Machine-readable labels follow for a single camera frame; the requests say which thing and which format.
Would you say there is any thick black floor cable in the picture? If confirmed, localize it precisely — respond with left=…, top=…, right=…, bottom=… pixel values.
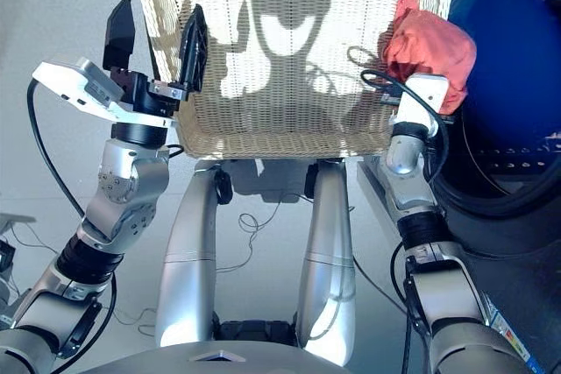
left=352, top=255, right=408, bottom=316

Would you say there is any black robot pelvis block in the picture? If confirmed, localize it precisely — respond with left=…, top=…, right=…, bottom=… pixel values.
left=214, top=320, right=299, bottom=344

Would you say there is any grey robot torso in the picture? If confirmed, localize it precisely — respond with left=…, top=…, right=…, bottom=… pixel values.
left=82, top=341, right=352, bottom=374

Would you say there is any thin looped floor cable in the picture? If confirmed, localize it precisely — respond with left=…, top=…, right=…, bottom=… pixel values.
left=217, top=198, right=286, bottom=274
left=113, top=307, right=158, bottom=338

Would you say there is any blue and white sticker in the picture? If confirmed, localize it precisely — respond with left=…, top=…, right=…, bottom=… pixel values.
left=481, top=290, right=544, bottom=374

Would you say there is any small black screen device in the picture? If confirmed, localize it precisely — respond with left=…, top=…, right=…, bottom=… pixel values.
left=0, top=240, right=17, bottom=274

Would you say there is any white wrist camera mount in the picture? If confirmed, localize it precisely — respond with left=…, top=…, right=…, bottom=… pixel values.
left=389, top=74, right=451, bottom=128
left=32, top=56, right=177, bottom=130

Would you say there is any grey washing machine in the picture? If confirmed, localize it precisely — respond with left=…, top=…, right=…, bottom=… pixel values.
left=357, top=0, right=561, bottom=374

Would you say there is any pale woven laundry basket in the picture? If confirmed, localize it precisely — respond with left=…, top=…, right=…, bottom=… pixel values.
left=131, top=0, right=459, bottom=160

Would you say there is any coral red garment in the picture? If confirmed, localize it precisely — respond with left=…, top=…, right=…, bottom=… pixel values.
left=376, top=0, right=478, bottom=116

